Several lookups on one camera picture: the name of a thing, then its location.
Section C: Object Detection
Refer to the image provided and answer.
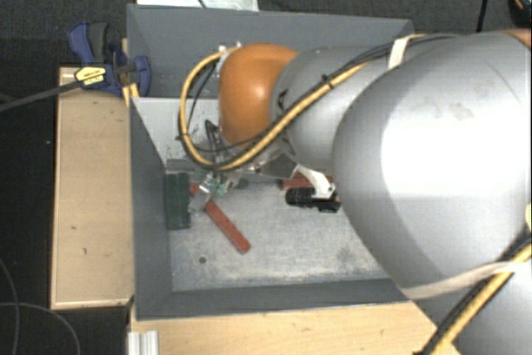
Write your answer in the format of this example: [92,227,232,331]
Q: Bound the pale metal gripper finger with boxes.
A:
[187,180,212,215]

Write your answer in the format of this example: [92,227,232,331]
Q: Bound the dark green flat block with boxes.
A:
[165,171,193,231]

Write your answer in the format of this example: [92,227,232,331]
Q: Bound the red-brown flat block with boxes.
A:
[281,174,334,191]
[189,182,253,256]

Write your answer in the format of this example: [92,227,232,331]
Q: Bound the grey metal bin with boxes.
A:
[125,2,417,321]

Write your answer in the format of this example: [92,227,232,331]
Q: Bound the pale wood flat board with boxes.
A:
[49,66,135,311]

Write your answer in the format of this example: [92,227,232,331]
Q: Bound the black cylinder on white bracket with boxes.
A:
[284,163,341,215]

